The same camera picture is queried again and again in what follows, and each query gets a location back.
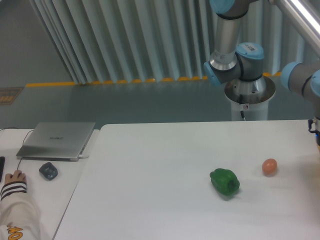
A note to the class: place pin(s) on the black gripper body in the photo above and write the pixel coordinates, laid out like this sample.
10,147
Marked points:
314,128

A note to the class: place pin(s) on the cream sleeved forearm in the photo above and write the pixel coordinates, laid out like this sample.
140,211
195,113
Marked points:
19,219

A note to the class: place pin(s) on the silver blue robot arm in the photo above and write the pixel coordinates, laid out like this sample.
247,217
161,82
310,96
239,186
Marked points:
239,67

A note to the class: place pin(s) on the green bell pepper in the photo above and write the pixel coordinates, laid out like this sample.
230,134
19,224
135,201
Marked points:
224,181

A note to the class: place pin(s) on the person's hand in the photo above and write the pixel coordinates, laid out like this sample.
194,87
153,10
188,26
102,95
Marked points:
17,177

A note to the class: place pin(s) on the brown egg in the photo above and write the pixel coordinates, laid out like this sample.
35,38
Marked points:
269,166

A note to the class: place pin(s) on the white folding partition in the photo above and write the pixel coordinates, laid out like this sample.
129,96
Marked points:
152,40

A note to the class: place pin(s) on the silver closed laptop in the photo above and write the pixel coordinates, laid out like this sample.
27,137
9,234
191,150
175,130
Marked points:
57,141

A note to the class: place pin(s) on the black phone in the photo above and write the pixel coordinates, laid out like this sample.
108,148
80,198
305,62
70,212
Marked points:
2,165

